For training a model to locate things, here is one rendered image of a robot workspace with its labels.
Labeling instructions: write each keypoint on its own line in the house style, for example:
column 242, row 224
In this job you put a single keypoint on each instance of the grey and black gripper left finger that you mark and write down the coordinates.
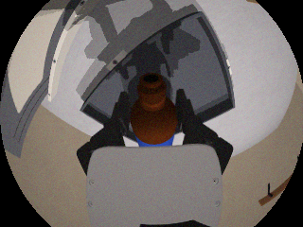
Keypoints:
column 112, row 129

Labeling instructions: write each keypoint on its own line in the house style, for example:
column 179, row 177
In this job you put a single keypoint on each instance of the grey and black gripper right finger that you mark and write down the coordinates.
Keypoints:
column 196, row 132

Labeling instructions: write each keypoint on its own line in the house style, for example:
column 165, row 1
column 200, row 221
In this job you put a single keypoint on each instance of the brown bottle with blue label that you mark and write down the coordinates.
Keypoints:
column 153, row 116

